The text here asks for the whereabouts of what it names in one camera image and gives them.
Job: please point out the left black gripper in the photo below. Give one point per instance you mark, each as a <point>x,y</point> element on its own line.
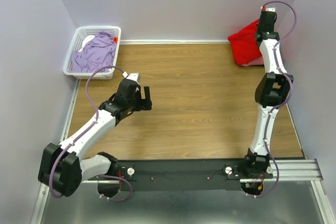
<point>145,104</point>

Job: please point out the red t shirt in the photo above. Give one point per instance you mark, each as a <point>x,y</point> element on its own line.
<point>244,47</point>

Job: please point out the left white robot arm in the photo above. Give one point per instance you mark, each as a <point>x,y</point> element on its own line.
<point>64,166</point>

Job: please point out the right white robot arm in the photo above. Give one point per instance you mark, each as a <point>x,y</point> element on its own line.
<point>273,92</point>

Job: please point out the folded pink t shirt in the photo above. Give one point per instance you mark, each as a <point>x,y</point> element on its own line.
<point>256,62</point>

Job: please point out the purple t shirt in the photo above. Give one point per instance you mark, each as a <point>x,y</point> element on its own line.
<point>98,53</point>

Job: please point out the white garment in basket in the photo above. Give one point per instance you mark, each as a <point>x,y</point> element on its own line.
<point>85,41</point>

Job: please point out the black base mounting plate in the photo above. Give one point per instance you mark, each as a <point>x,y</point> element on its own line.
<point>185,175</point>

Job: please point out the white plastic laundry basket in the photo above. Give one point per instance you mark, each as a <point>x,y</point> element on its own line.
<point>105,73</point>

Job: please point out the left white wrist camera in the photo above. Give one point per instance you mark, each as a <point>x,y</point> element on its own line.
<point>132,76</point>

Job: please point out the aluminium frame rail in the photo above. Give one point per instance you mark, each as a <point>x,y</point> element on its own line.
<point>283,170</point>

